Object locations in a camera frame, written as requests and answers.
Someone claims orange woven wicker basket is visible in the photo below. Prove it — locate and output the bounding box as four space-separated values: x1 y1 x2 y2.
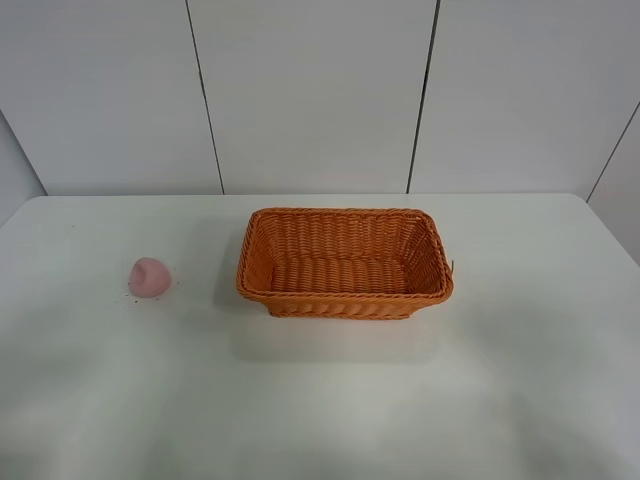
236 208 454 320

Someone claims pink peach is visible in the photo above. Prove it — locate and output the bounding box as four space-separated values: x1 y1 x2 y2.
128 257 172 298

